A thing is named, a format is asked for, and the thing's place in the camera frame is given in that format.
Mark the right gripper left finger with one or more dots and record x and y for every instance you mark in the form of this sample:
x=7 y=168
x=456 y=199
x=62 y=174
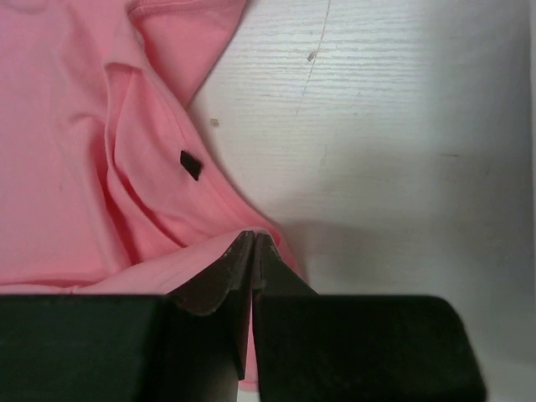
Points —
x=188 y=345

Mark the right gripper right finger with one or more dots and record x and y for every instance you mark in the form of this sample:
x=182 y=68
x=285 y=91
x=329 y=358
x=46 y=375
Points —
x=312 y=347

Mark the pink t shirt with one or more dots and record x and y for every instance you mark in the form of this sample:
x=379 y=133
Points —
x=106 y=185

